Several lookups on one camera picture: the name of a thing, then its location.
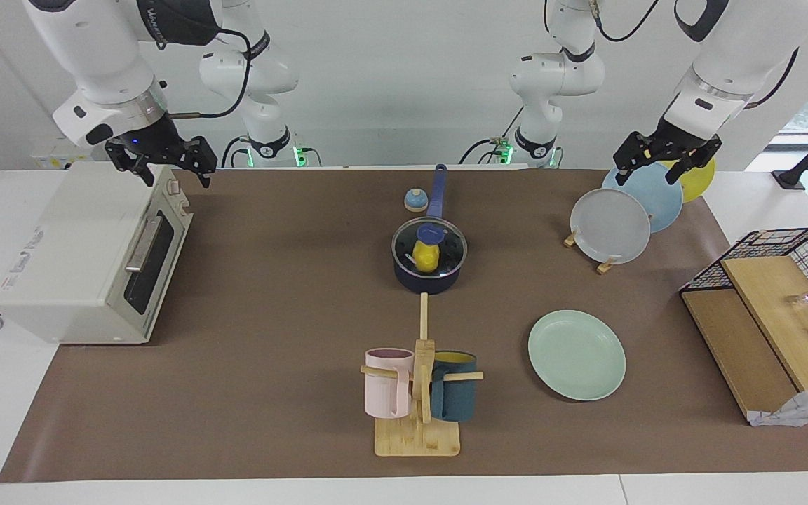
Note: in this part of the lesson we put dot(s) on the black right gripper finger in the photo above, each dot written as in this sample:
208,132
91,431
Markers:
146,174
205,158

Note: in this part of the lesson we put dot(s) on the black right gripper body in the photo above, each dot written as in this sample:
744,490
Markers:
155,146

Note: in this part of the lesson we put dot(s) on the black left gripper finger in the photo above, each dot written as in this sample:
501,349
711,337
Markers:
677,170
625,163

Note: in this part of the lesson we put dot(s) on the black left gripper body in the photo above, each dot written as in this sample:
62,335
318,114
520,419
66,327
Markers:
674,146

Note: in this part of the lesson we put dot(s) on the glass lid with blue knob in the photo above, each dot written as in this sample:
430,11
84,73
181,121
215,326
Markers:
449,247

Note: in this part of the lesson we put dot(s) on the yellow potato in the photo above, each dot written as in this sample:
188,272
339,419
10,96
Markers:
425,258

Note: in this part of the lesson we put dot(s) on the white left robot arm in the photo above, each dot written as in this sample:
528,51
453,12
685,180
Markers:
726,56

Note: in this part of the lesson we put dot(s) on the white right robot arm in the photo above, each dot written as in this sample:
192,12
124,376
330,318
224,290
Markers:
95,56

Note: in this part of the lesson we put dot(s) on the yellow plate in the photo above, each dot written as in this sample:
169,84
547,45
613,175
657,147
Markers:
700,184

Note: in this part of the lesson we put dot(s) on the light blue plate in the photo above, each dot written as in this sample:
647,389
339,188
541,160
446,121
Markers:
660,203

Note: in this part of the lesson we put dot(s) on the grey plate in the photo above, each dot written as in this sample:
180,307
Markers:
607,224

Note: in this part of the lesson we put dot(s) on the wooden plate rack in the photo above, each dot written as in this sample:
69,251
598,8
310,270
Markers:
570,240

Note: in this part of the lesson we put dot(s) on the light green plate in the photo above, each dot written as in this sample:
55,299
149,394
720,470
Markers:
576,354

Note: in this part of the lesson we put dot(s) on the white power strip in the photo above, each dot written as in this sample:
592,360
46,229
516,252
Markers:
50,161

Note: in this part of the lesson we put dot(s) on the white toaster oven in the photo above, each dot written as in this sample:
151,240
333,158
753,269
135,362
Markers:
67,266

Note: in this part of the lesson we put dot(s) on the light bamboo cutting board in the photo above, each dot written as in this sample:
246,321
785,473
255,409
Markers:
776,308

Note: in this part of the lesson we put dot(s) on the dark blue saucepan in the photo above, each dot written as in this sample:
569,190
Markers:
428,286

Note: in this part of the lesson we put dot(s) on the brown table mat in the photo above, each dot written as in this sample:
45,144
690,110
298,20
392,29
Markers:
271,393

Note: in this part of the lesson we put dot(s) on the dark teal mug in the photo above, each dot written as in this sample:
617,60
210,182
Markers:
456,400

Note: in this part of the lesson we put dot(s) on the pink mug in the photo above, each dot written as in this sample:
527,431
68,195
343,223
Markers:
379,393

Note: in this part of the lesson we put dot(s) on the wooden mug tree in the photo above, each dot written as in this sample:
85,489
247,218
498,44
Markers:
418,438

